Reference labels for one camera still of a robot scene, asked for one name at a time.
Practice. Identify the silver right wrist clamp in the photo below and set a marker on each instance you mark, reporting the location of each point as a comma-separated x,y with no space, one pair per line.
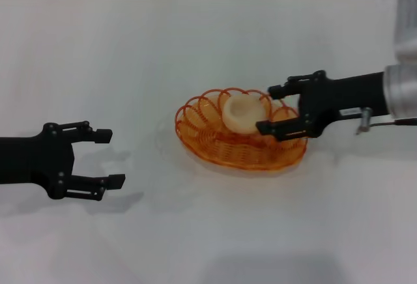
365,121

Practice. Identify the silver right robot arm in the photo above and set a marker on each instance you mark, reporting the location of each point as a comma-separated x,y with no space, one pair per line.
404,69

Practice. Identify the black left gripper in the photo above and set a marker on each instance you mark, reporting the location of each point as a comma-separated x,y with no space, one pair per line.
32,160

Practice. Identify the cream hollow bread bun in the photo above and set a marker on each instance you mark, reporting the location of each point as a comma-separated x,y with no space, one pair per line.
242,114

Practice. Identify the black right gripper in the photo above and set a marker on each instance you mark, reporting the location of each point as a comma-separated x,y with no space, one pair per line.
339,98

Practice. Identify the orange woven plastic basket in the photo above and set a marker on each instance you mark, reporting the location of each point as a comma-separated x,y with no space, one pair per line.
228,153

